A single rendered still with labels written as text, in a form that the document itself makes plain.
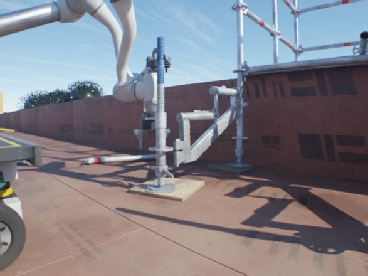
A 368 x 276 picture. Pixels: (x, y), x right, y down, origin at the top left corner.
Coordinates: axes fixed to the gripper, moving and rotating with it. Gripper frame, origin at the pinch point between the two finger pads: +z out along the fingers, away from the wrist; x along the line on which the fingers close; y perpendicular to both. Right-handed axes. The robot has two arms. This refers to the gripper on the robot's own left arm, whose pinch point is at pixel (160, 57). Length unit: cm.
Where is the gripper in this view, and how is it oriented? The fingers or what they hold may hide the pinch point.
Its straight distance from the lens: 122.0
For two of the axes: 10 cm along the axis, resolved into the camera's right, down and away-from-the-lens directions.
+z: 2.1, 0.8, -9.7
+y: 0.0, 10.0, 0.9
